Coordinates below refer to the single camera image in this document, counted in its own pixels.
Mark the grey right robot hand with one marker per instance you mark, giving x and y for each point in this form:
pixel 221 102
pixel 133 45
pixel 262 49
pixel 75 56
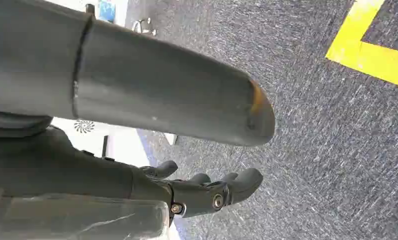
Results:
pixel 145 89

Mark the metal caster wheel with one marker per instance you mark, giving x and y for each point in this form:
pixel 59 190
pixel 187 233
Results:
pixel 144 27

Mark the white cabinet with blue label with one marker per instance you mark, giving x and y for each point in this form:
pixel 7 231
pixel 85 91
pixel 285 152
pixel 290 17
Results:
pixel 114 11

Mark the yellow floor tape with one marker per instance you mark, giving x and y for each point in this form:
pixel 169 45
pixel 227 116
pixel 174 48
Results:
pixel 367 56

